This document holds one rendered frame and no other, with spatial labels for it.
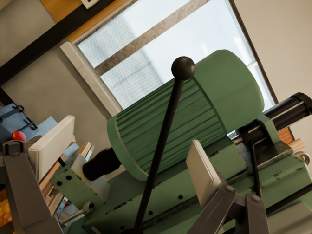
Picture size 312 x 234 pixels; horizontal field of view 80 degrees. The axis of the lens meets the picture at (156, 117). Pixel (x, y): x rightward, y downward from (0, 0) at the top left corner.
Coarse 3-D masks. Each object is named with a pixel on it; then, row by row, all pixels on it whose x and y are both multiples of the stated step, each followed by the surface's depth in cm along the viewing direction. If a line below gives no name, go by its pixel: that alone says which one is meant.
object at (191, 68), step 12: (180, 60) 26; (192, 60) 26; (180, 72) 26; (192, 72) 26; (180, 84) 27; (168, 108) 29; (168, 120) 29; (168, 132) 30; (156, 156) 31; (156, 168) 32; (144, 192) 34; (144, 204) 35; (132, 228) 41
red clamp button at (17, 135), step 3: (15, 132) 42; (18, 132) 42; (21, 132) 43; (12, 135) 41; (15, 135) 41; (18, 135) 42; (21, 135) 43; (24, 135) 43; (15, 138) 41; (18, 138) 41; (21, 138) 42; (24, 138) 43; (24, 141) 43
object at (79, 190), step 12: (60, 168) 48; (72, 168) 45; (60, 180) 45; (72, 180) 45; (84, 180) 46; (96, 180) 50; (60, 192) 46; (72, 192) 47; (84, 192) 47; (96, 192) 47; (108, 192) 52; (96, 204) 48
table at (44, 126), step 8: (48, 120) 73; (40, 128) 67; (48, 128) 70; (32, 136) 62; (72, 144) 78; (64, 152) 71; (72, 152) 75; (64, 160) 69; (0, 184) 45; (8, 224) 42; (0, 232) 40; (8, 232) 41
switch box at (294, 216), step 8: (288, 208) 41; (296, 208) 40; (304, 208) 40; (272, 216) 42; (280, 216) 41; (288, 216) 40; (296, 216) 39; (304, 216) 38; (272, 224) 40; (280, 224) 40; (288, 224) 39; (296, 224) 38; (304, 224) 37; (272, 232) 39; (280, 232) 38; (288, 232) 38; (296, 232) 37; (304, 232) 36
